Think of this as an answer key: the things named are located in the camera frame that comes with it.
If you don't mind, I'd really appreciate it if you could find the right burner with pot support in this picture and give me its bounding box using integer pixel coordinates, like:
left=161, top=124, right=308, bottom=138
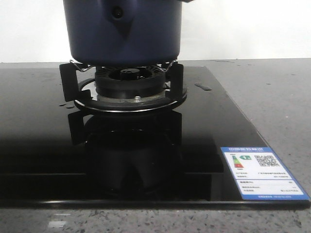
left=59, top=60, right=187, bottom=113

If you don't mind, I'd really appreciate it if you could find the dark blue cooking pot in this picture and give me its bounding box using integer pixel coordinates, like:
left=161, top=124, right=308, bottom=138
left=63, top=0, right=182, bottom=67

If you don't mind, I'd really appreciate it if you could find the black glass gas stove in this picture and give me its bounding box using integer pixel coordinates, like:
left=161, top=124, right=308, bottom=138
left=0, top=67, right=311, bottom=209

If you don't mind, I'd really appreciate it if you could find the blue energy label sticker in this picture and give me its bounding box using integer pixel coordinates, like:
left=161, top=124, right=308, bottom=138
left=221, top=147, right=310, bottom=201

